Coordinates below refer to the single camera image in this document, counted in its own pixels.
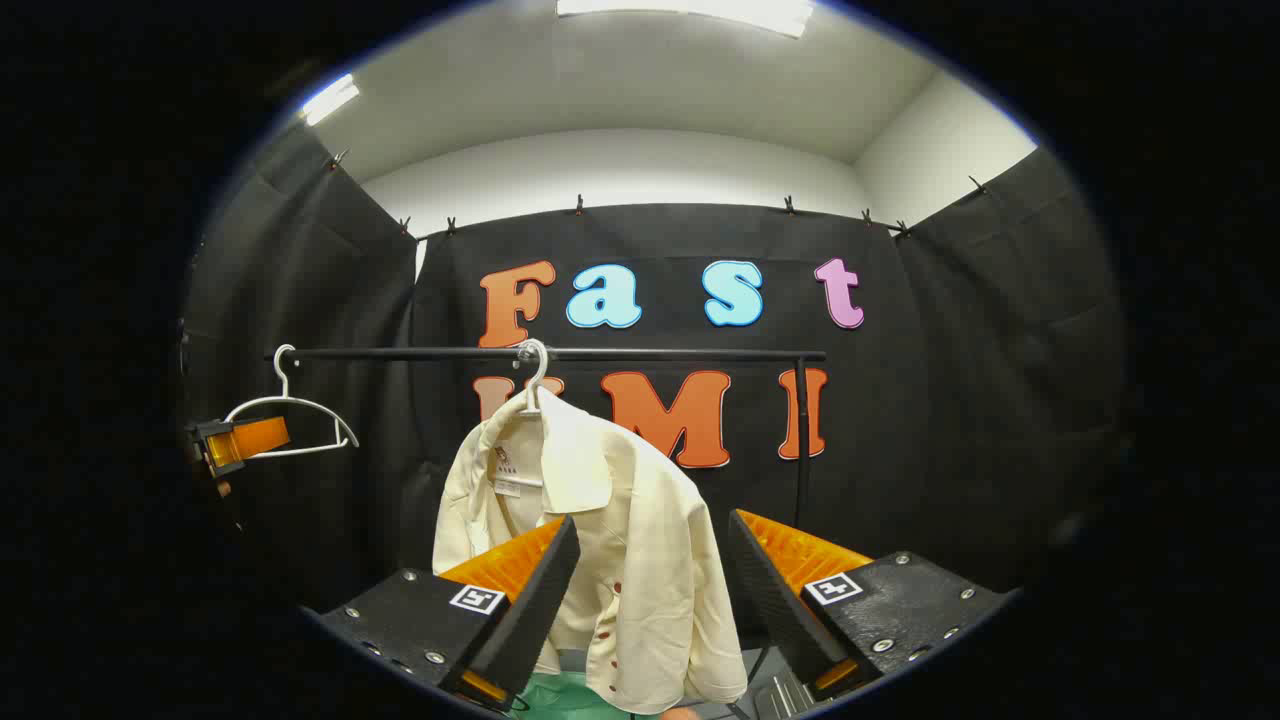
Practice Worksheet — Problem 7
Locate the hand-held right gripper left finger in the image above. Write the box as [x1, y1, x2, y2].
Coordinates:
[318, 515, 582, 713]

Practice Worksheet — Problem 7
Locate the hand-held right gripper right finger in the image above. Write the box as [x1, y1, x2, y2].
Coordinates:
[727, 508, 1011, 701]

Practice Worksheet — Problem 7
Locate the green laundry hamper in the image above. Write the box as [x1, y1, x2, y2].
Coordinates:
[515, 670, 661, 717]

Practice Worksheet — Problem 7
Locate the cream button-up shirt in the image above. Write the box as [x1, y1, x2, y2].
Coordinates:
[432, 388, 753, 715]

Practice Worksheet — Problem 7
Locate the white clothes hanger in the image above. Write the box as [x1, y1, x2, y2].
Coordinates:
[497, 339, 553, 491]
[224, 344, 361, 461]

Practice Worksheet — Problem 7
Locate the black clothes rack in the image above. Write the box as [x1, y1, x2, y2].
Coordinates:
[265, 346, 829, 529]

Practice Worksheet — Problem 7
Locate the grey ribbed platform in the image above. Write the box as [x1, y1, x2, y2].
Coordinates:
[755, 672, 816, 719]

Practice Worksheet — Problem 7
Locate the black backdrop cloth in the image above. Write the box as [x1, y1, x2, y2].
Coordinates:
[180, 125, 1131, 641]

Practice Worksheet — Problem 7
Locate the small ceiling light panel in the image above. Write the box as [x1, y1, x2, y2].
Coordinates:
[300, 73, 361, 127]

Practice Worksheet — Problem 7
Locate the row of black backdrop clips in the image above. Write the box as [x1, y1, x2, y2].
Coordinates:
[330, 148, 991, 241]

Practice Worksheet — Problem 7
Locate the large ceiling light panel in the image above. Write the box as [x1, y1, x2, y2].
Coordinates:
[555, 0, 816, 39]

